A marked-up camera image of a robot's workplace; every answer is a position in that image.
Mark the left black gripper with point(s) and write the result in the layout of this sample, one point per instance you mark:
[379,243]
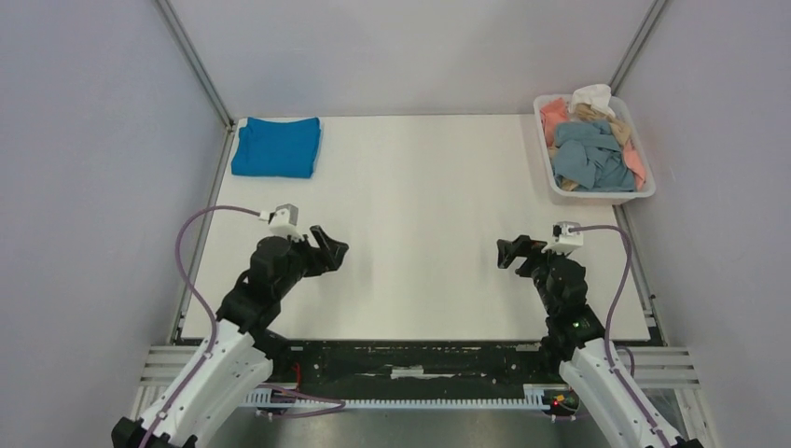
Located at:
[320,261]

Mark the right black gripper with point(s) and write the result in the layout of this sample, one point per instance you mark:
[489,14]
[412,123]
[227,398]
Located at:
[533,258]

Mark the bright blue t shirt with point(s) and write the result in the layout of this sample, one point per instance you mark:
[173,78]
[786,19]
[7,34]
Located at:
[286,149]

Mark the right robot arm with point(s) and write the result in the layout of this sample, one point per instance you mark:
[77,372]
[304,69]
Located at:
[579,349]

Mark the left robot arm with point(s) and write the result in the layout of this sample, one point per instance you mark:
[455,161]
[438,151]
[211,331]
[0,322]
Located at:
[241,350]

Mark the white plastic basket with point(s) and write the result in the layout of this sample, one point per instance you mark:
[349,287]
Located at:
[634,154]

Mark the grey blue t shirt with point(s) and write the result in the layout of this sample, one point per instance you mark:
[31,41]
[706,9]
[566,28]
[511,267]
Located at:
[586,157]

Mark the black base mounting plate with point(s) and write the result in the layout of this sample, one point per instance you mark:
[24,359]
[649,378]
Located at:
[415,369]

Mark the pink t shirt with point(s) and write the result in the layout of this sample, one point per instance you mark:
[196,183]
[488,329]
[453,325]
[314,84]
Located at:
[553,114]

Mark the beige t shirt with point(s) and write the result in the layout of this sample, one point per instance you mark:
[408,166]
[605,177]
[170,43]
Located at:
[619,128]

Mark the white t shirt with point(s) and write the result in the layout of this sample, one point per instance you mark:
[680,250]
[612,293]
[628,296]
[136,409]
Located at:
[597,97]

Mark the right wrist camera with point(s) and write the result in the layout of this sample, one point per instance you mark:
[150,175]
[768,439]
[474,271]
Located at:
[566,239]

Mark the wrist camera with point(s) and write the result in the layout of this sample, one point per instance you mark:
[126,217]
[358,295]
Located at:
[566,239]
[283,222]

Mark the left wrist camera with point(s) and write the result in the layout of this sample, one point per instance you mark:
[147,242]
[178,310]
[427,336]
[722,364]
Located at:
[283,222]

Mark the white slotted cable duct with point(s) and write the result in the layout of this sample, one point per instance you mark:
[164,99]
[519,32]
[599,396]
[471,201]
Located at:
[529,399]

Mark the right aluminium frame post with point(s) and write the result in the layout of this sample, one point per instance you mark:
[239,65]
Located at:
[645,30]

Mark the aluminium frame post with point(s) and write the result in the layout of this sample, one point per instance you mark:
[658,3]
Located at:
[645,30]
[186,47]

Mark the left aluminium frame post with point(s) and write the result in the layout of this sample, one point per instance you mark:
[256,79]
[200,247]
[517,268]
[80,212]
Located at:
[186,47]

